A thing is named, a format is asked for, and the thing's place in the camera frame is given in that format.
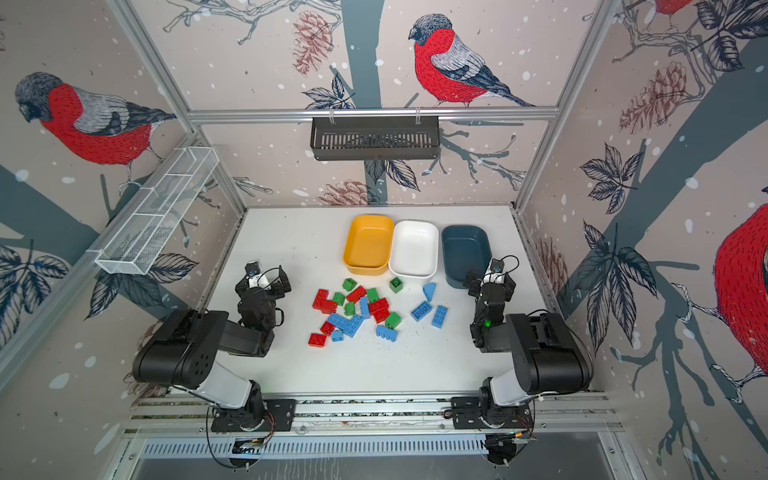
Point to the yellow plastic bin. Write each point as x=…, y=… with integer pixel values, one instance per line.
x=368, y=245

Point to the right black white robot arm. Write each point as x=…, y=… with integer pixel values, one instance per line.
x=546, y=357

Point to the blue sloped lego brick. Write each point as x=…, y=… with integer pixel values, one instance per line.
x=429, y=291

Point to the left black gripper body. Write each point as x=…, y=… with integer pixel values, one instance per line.
x=276, y=291

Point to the white mesh wall shelf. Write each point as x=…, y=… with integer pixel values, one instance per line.
x=142, y=237

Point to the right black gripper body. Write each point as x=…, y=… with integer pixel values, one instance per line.
x=479, y=290

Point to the blue large lego cluster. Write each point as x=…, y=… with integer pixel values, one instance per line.
x=348, y=326

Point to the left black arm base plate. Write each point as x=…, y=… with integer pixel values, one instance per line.
x=271, y=415

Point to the blue upright lego brick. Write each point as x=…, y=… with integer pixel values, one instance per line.
x=364, y=308

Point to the blue long lego brick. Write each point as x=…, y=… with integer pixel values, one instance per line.
x=439, y=316

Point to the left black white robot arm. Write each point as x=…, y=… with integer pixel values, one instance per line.
x=182, y=352

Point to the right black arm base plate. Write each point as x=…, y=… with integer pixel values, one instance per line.
x=475, y=413

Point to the red lego brick bottom left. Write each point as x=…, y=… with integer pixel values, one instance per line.
x=317, y=340

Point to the red lego bricks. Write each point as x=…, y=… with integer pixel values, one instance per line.
x=379, y=310

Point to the red lego brick 2x4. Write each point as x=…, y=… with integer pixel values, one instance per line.
x=356, y=294

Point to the blue lego brick bottom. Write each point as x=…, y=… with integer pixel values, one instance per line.
x=386, y=333

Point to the dark teal plastic bin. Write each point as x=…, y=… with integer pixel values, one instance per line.
x=466, y=250

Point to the white plastic bin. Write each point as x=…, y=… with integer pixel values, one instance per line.
x=414, y=251

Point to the green square lego brick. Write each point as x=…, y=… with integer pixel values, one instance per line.
x=349, y=284

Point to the black wire wall basket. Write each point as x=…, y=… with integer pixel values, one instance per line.
x=375, y=138

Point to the blue lego brick 2x4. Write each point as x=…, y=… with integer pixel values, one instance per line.
x=421, y=311

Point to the red small lego brick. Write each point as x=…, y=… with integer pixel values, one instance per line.
x=327, y=328

